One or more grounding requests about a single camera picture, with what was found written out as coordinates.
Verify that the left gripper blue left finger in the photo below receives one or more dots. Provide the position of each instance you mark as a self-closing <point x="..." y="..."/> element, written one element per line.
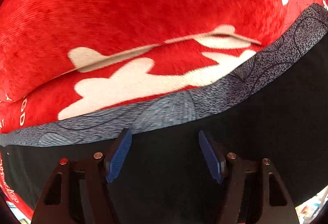
<point x="76" y="191"/>

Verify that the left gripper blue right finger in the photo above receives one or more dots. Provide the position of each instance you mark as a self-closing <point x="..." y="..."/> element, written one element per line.
<point x="251" y="191"/>

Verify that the black pants grey waistband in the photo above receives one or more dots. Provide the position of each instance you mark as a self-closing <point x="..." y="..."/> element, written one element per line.
<point x="245" y="149"/>

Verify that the red bedspread white characters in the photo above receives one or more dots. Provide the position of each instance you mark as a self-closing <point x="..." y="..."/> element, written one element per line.
<point x="139" y="74"/>

